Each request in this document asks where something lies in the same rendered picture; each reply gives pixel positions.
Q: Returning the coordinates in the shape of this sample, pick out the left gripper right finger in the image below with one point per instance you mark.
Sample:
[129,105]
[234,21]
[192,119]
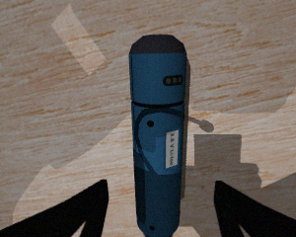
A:
[234,209]

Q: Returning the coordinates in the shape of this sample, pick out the dark blue electric screwdriver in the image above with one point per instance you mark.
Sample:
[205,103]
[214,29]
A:
[157,69]

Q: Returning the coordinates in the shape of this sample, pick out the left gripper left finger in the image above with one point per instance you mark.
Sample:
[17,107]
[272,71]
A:
[65,218]

